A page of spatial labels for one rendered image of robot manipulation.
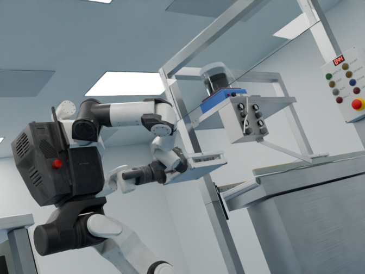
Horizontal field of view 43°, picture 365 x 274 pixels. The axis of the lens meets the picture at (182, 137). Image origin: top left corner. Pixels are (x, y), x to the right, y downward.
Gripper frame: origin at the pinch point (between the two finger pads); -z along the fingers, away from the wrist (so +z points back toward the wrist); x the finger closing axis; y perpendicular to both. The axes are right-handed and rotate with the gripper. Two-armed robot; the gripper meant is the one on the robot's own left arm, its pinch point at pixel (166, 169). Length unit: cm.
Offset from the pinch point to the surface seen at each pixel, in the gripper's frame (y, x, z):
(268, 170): 11, 15, -54
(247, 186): 5.3, 19.3, -40.7
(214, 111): 3.4, -24.9, -39.9
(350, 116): 80, 13, -39
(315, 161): 4, 16, -100
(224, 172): -362, -58, -334
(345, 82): 83, 0, -40
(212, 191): -14.7, 14.4, -33.0
